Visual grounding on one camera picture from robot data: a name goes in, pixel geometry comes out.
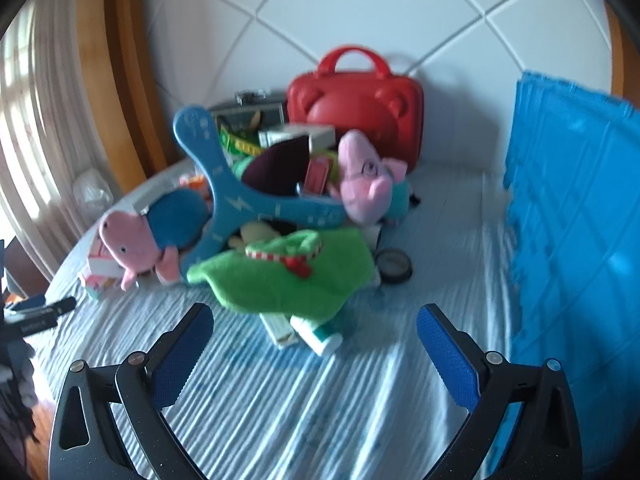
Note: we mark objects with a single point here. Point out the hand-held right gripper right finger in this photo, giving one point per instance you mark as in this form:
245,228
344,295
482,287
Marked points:
450,355

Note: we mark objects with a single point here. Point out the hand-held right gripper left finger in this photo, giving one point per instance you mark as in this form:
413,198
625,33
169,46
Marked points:
182,355

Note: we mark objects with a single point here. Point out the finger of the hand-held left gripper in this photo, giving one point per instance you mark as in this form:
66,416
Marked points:
35,319

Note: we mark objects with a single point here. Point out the blue plastic crate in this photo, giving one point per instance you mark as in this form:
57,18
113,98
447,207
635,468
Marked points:
575,210

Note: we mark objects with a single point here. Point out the colourful small carton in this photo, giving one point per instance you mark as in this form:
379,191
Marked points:
97,272

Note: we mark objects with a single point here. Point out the round black compact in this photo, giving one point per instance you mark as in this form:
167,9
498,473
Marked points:
394,266

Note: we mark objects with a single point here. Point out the pink pig plush blue body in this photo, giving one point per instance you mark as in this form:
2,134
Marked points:
150,237

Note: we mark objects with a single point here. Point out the green dinosaur plush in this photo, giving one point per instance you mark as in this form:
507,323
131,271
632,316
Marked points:
280,275

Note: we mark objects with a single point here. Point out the white tube with teal print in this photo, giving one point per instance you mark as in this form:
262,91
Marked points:
322,337

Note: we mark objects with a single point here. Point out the blue striped tablecloth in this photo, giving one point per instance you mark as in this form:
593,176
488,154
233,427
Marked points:
310,400

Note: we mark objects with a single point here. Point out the white plastic bag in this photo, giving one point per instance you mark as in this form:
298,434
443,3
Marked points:
92,192

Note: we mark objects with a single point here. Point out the blue boomerang toy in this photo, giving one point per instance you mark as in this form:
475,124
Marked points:
225,195

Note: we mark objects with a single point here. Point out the white curtain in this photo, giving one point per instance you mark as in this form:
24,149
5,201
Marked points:
35,135

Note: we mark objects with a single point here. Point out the pink pig plush with glasses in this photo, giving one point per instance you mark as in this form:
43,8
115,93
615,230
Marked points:
360,185

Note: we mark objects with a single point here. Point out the dark maroon pouch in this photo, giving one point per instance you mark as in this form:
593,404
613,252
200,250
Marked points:
275,167

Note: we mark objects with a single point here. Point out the small red box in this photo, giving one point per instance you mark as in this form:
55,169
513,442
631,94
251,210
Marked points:
317,175

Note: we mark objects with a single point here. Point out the white cardboard box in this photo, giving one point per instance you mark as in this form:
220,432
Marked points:
295,136

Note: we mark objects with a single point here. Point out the dark green tin box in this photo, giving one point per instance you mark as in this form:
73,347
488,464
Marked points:
250,107

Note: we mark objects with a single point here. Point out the red bear-shaped suitcase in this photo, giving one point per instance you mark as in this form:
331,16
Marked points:
355,105

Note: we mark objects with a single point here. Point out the wooden sliding door frame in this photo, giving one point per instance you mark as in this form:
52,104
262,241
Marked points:
125,60

